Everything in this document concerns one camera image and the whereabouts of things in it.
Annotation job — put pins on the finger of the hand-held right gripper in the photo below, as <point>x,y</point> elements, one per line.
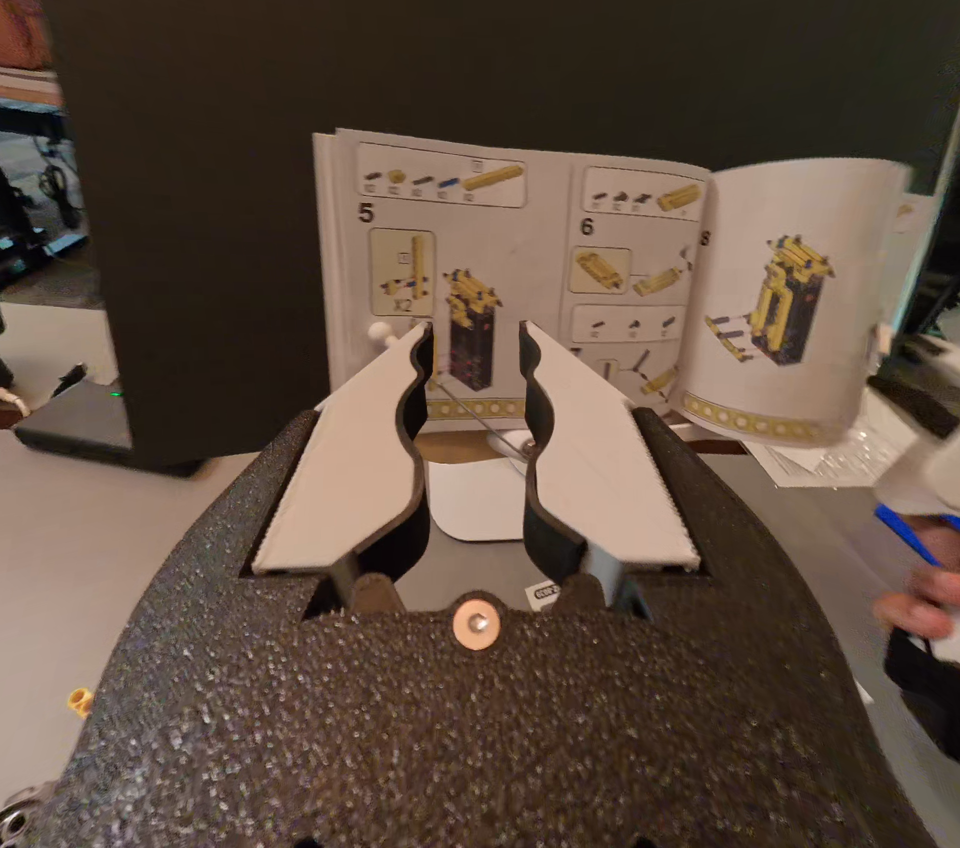
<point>934,353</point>
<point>926,476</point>

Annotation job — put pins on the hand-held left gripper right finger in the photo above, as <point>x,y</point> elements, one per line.
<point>622,480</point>

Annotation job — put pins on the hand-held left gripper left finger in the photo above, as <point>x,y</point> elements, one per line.
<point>337,480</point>

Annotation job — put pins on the instruction booklet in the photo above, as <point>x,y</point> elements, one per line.
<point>487,247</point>

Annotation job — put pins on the person's right hand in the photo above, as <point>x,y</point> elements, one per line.
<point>930,600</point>

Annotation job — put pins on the printed paper sheets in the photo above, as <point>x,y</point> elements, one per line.
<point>780,465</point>

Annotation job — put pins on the black charging case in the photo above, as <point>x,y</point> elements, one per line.
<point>75,422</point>

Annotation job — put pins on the small tan connector brick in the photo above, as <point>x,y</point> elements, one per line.
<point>80,700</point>

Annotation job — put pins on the black backboard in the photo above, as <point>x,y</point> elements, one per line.
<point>450,0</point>

